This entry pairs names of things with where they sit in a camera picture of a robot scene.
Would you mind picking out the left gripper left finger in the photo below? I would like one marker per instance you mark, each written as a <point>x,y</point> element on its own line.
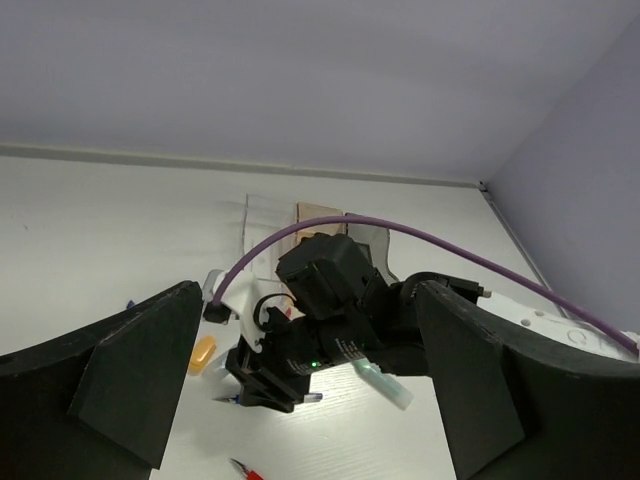
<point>99,402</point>

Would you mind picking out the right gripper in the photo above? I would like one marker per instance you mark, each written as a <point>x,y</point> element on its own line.
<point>348,312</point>

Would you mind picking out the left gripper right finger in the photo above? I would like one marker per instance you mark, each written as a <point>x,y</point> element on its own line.
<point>518,405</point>

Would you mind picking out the blue gel pen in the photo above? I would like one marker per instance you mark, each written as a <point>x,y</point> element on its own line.
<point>260,399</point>

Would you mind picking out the red gel pen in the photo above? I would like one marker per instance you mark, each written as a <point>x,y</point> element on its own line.
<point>245,471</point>

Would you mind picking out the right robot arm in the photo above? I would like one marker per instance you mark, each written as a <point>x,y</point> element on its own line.
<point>576,334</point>

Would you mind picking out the dark grey plastic container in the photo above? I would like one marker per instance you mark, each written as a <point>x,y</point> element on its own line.
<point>374,242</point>

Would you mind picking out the green glue tube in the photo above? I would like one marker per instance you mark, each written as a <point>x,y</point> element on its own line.
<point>384,384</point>

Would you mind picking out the orange plastic container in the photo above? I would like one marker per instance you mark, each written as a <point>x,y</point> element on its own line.
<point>308,211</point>

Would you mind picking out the orange eraser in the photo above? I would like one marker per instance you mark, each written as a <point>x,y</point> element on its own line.
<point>202,353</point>

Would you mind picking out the clear plastic container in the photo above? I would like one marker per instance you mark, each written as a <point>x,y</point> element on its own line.
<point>262,218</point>

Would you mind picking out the blue glue tube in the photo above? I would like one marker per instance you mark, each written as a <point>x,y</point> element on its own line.
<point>216,371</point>

